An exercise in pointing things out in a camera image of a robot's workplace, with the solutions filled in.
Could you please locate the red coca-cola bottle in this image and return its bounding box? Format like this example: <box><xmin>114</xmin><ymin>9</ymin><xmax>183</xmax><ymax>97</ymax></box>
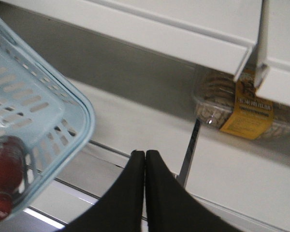
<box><xmin>0</xmin><ymin>136</ymin><xmax>25</xmax><ymax>221</ymax></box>

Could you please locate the white metal shelf unit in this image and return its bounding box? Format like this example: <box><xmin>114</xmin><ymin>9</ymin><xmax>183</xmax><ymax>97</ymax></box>
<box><xmin>0</xmin><ymin>0</ymin><xmax>290</xmax><ymax>232</ymax></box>

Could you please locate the light blue plastic basket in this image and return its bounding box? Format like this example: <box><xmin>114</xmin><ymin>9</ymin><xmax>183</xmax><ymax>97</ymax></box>
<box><xmin>0</xmin><ymin>19</ymin><xmax>95</xmax><ymax>222</ymax></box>

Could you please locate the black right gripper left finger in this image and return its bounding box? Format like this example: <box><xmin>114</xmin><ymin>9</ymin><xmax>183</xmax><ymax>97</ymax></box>
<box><xmin>62</xmin><ymin>150</ymin><xmax>145</xmax><ymax>232</ymax></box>

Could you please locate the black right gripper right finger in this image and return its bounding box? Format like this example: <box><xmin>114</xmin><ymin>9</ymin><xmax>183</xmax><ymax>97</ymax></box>
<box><xmin>145</xmin><ymin>150</ymin><xmax>239</xmax><ymax>232</ymax></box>

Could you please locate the clear cookie box yellow label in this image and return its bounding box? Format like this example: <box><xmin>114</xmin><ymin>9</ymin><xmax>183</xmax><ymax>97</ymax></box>
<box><xmin>192</xmin><ymin>67</ymin><xmax>290</xmax><ymax>140</ymax></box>

